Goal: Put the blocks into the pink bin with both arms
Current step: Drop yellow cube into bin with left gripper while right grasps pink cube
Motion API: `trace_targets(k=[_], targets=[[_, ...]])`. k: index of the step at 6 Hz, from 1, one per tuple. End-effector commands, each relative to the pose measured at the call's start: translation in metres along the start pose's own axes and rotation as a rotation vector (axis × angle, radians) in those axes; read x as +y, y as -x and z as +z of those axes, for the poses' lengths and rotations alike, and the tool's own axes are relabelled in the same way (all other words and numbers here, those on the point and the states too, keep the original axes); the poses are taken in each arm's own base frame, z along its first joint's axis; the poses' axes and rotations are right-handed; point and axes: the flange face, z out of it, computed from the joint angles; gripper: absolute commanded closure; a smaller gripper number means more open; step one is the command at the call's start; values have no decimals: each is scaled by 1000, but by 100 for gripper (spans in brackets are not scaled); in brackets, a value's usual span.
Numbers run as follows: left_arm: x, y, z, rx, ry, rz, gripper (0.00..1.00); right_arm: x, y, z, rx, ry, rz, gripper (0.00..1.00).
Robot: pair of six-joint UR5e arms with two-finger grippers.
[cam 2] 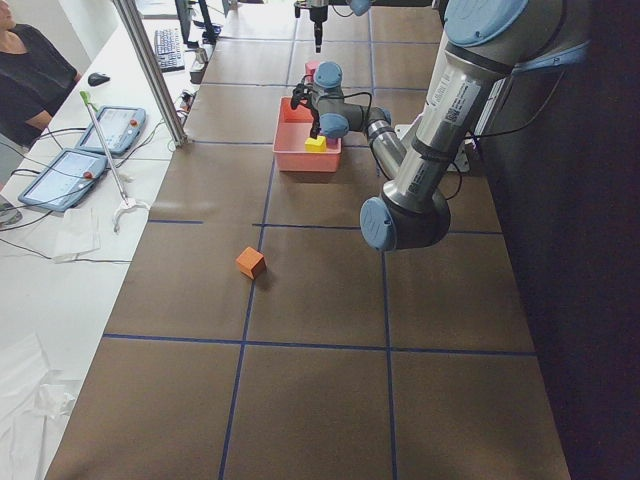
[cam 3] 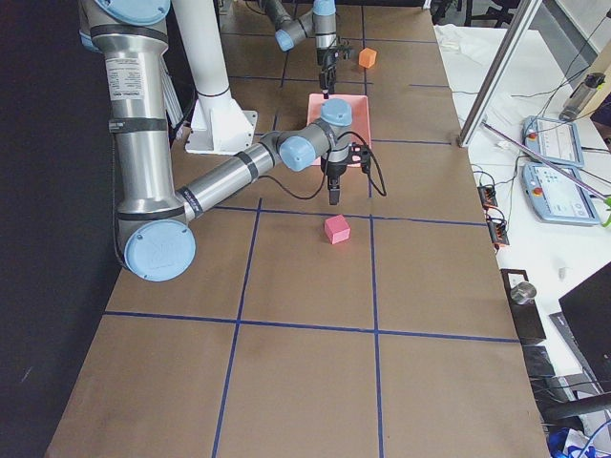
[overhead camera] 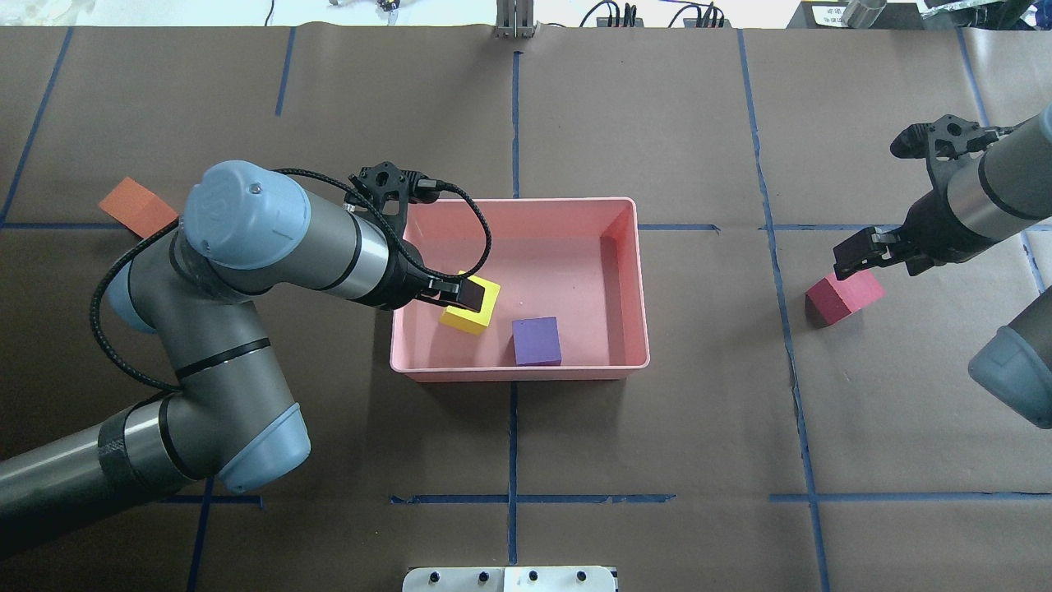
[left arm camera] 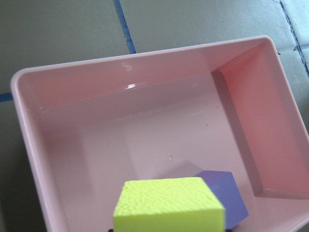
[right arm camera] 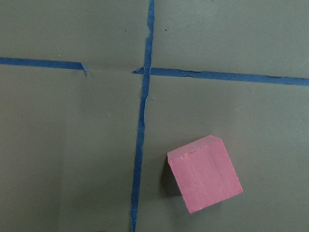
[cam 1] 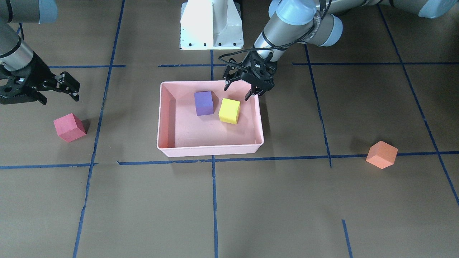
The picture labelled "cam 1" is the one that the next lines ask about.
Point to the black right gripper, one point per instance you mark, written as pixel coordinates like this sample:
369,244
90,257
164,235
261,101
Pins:
34,72

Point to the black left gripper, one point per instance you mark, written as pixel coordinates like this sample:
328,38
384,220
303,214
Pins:
248,76

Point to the yellow foam block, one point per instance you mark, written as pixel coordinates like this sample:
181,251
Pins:
229,111

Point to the purple foam block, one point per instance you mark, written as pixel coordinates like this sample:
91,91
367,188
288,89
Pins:
204,103

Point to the pink foam block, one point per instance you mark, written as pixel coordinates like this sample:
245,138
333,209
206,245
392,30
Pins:
69,127

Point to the orange foam block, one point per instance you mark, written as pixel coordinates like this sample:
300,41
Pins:
382,155

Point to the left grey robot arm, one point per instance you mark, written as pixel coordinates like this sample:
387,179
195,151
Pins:
307,22

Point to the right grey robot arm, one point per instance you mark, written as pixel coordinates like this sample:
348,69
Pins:
15,53

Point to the pink plastic bin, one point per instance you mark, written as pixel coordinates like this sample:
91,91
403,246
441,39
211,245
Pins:
181,133

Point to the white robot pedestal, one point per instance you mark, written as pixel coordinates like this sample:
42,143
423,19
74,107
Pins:
211,24

